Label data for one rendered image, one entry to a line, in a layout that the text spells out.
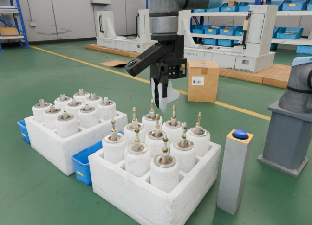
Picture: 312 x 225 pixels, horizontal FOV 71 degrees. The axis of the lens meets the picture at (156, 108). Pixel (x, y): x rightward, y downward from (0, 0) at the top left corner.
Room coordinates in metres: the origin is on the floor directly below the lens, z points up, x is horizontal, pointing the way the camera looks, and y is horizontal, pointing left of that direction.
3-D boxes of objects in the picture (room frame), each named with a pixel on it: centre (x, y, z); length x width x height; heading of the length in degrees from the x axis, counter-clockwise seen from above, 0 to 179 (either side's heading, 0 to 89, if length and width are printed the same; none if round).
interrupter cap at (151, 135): (0.75, -0.01, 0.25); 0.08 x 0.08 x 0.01
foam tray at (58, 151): (1.08, 0.43, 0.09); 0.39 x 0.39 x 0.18; 50
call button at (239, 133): (0.64, -0.28, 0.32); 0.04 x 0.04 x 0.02
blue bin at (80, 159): (0.88, 0.24, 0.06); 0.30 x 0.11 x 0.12; 142
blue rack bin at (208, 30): (6.16, -1.59, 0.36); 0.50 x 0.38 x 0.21; 134
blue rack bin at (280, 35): (4.84, -2.83, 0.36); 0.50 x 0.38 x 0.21; 135
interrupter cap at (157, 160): (0.59, -0.03, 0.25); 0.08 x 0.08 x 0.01
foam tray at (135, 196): (0.75, -0.01, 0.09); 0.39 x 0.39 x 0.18; 53
